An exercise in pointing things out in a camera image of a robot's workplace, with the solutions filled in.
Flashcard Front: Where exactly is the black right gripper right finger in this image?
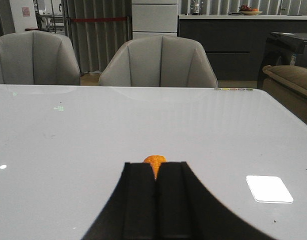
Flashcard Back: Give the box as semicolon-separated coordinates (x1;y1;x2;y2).
156;162;271;240

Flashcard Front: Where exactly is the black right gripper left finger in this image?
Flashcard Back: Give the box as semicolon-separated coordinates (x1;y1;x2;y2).
83;162;156;240

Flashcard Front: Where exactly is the orange toy corn cob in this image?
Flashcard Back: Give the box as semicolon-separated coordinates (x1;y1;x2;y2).
143;155;167;180

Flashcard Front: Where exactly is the grey right armchair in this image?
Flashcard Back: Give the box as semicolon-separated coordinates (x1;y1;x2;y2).
98;35;218;88

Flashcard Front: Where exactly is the grey armchair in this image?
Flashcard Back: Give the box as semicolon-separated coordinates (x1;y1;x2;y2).
0;30;81;85
98;35;218;88

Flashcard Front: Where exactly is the dark kitchen counter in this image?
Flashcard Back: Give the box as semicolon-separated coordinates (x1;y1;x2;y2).
177;15;307;81

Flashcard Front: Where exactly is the grey left armchair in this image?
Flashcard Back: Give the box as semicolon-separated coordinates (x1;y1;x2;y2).
0;30;81;85

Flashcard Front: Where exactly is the red barrier belt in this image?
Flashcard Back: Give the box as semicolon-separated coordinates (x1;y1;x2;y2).
70;16;128;23

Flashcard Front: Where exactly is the white drawer cabinet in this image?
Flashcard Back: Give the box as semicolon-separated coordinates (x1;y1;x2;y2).
131;0;179;39

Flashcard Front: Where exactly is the fruit bowl on counter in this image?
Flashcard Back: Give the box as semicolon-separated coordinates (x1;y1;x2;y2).
238;4;263;16

